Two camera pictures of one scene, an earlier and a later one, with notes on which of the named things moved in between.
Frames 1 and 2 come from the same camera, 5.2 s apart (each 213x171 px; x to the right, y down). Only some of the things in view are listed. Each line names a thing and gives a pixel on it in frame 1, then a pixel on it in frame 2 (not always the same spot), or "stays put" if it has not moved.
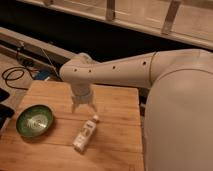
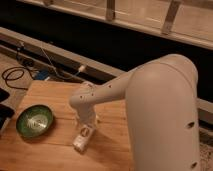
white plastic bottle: x=85 y=134 stays put
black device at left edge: x=5 y=110 stays put
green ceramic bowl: x=34 y=121 stays put
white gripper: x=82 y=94 to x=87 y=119
